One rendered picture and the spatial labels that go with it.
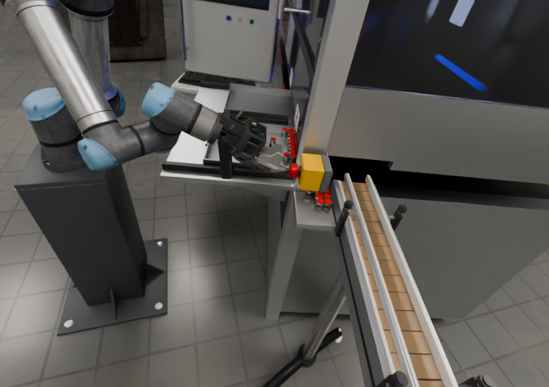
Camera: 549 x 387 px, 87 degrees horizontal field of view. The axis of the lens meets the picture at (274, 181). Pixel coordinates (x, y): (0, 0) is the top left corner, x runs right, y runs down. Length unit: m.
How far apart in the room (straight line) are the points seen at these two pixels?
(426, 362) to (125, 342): 1.29
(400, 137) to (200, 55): 1.27
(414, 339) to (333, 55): 0.58
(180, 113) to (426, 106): 0.58
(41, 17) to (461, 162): 1.05
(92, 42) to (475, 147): 1.05
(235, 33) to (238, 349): 1.56
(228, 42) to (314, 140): 1.07
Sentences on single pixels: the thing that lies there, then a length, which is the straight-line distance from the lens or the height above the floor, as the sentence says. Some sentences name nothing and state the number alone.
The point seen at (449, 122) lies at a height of 1.15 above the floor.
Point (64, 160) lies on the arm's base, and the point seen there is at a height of 0.83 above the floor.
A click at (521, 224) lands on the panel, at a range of 1.32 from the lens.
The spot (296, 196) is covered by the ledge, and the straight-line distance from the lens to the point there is 0.86.
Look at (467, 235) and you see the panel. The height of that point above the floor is 0.73.
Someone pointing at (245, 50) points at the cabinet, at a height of 0.97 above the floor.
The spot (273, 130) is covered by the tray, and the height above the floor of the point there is 0.89.
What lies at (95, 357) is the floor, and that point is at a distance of 1.64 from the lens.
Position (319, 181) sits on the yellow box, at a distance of 0.74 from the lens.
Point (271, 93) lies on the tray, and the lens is 1.43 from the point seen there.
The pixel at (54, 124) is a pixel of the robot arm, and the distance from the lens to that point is 1.09.
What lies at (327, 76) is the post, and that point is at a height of 1.23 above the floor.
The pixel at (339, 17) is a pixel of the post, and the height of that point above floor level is 1.35.
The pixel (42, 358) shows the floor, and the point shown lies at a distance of 1.72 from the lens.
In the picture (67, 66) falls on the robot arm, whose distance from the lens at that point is 0.74.
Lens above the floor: 1.45
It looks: 40 degrees down
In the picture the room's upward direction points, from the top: 9 degrees clockwise
